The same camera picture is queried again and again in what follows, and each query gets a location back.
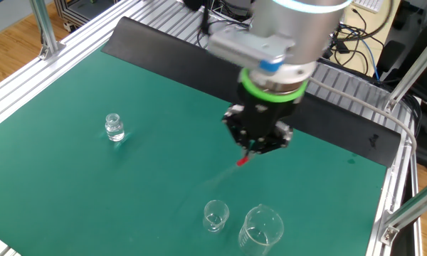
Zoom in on green table mat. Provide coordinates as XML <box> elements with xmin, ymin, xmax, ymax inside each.
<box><xmin>0</xmin><ymin>46</ymin><xmax>388</xmax><ymax>256</ymax></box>

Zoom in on small clear glass bottle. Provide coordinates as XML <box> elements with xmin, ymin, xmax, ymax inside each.
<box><xmin>105</xmin><ymin>112</ymin><xmax>126</xmax><ymax>143</ymax></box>

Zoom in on blue cable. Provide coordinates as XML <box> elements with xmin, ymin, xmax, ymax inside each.
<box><xmin>355</xmin><ymin>33</ymin><xmax>381</xmax><ymax>81</ymax></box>

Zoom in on glass dropper with red bulb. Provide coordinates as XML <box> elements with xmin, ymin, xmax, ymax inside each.
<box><xmin>199</xmin><ymin>149</ymin><xmax>253</xmax><ymax>189</ymax></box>

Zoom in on white keyboard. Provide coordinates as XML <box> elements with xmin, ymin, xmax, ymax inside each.
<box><xmin>352</xmin><ymin>0</ymin><xmax>384</xmax><ymax>14</ymax></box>

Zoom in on black rubber mat strip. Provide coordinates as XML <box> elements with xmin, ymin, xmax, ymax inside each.
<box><xmin>101</xmin><ymin>16</ymin><xmax>402</xmax><ymax>168</ymax></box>

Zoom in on black camera cable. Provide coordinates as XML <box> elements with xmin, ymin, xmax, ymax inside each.
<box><xmin>182</xmin><ymin>0</ymin><xmax>214</xmax><ymax>36</ymax></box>

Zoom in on green flange ring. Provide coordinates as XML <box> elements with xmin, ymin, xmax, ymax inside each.
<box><xmin>239</xmin><ymin>67</ymin><xmax>310</xmax><ymax>104</ymax></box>

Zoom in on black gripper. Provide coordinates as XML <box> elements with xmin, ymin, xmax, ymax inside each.
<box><xmin>222</xmin><ymin>83</ymin><xmax>302</xmax><ymax>156</ymax></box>

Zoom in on black striped cart frame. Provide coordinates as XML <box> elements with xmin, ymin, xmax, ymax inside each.
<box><xmin>53</xmin><ymin>0</ymin><xmax>122</xmax><ymax>33</ymax></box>

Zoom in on aluminium profile table frame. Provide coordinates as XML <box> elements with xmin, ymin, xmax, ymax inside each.
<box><xmin>0</xmin><ymin>0</ymin><xmax>424</xmax><ymax>256</ymax></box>

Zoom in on small glass beaker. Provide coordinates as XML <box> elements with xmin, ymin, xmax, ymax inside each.
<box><xmin>202</xmin><ymin>199</ymin><xmax>231</xmax><ymax>234</ymax></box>

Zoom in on aluminium frame post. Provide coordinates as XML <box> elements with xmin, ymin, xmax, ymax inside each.
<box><xmin>379</xmin><ymin>184</ymin><xmax>427</xmax><ymax>246</ymax></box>
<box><xmin>28</xmin><ymin>0</ymin><xmax>67</xmax><ymax>60</ymax></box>
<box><xmin>383</xmin><ymin>26</ymin><xmax>427</xmax><ymax>114</ymax></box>

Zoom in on grey hose with metal connector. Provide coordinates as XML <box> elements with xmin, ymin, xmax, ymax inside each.
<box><xmin>307</xmin><ymin>76</ymin><xmax>418</xmax><ymax>157</ymax></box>

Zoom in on black power adapter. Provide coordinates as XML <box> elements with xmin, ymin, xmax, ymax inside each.
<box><xmin>334</xmin><ymin>38</ymin><xmax>350</xmax><ymax>55</ymax></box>

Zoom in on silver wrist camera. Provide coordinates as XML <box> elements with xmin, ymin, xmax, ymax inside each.
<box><xmin>206</xmin><ymin>27</ymin><xmax>296</xmax><ymax>73</ymax></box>

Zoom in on large glass beaker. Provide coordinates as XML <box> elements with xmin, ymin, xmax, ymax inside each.
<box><xmin>238</xmin><ymin>203</ymin><xmax>285</xmax><ymax>256</ymax></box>

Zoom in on beige desk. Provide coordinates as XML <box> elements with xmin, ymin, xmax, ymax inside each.
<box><xmin>341</xmin><ymin>0</ymin><xmax>401</xmax><ymax>78</ymax></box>

